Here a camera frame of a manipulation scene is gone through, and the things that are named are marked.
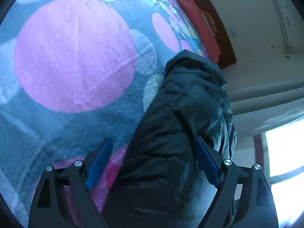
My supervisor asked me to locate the black quilted puffer jacket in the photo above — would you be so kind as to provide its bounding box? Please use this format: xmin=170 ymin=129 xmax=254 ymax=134
xmin=101 ymin=51 xmax=237 ymax=227

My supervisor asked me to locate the right window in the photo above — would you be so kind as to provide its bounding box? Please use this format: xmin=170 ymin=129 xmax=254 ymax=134
xmin=262 ymin=119 xmax=303 ymax=227

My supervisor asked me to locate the grey curtain right side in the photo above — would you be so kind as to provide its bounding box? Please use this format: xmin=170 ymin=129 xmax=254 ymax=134
xmin=228 ymin=80 xmax=303 ymax=138

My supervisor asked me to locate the colourful dotted bed quilt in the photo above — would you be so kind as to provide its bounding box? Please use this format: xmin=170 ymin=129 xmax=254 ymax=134
xmin=1 ymin=0 xmax=209 ymax=226

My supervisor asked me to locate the dark wooden headboard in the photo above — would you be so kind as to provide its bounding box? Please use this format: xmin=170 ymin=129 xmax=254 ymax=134
xmin=194 ymin=0 xmax=237 ymax=68

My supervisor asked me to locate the red pillow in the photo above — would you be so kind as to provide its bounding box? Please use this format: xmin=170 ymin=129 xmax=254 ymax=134
xmin=176 ymin=0 xmax=221 ymax=64

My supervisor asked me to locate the white air conditioner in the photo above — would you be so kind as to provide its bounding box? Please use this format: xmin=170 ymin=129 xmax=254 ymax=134
xmin=272 ymin=0 xmax=303 ymax=51

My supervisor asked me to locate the small red embroidered cushion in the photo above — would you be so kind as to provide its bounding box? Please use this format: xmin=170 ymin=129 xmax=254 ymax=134
xmin=200 ymin=10 xmax=217 ymax=37

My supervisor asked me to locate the wall socket plate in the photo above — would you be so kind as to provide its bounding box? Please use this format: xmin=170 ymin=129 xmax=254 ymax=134
xmin=229 ymin=27 xmax=238 ymax=39

